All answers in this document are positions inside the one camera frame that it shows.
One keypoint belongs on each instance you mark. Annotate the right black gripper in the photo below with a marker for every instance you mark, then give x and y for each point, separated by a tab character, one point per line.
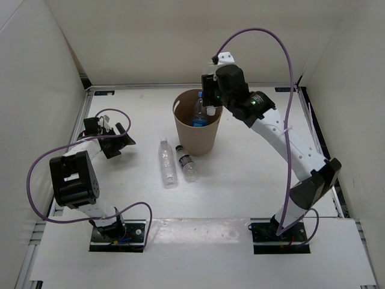
209	85

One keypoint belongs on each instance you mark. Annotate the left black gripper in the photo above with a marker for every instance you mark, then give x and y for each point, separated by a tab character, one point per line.
121	142

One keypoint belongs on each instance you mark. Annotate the white-blue label plastic bottle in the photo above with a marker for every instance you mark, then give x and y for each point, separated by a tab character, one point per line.
211	111

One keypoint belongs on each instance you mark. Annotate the blue-label blue-cap plastic bottle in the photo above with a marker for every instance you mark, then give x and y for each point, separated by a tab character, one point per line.
200	117

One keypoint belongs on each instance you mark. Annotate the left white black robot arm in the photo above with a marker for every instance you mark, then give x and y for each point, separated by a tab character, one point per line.
74	180

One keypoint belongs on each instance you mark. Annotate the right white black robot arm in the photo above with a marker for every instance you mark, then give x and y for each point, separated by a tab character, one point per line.
316	174

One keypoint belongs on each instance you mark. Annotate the brown paper bin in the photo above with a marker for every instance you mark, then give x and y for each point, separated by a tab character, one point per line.
197	141

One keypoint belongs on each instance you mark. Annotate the clear white-cap plastic bottle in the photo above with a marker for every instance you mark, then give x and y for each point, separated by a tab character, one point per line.
167	164

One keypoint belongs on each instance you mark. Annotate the black-label plastic bottle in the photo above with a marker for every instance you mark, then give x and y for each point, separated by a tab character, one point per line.
187	164

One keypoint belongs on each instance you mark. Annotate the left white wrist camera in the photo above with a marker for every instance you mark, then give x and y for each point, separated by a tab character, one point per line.
103	122

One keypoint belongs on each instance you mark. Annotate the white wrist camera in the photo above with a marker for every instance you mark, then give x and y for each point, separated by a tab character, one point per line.
103	122
223	58

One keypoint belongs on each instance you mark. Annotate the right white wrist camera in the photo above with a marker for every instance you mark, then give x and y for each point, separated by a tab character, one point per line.
223	58

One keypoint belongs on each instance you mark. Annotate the aluminium frame rail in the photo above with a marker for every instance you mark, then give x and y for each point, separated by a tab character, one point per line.
89	86

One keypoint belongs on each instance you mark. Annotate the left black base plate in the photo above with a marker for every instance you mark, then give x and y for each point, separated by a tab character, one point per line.
130	240

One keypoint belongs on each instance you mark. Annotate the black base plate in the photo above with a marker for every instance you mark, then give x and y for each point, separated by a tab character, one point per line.
266	242
130	240

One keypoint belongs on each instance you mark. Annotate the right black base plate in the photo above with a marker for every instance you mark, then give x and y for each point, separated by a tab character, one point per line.
266	242

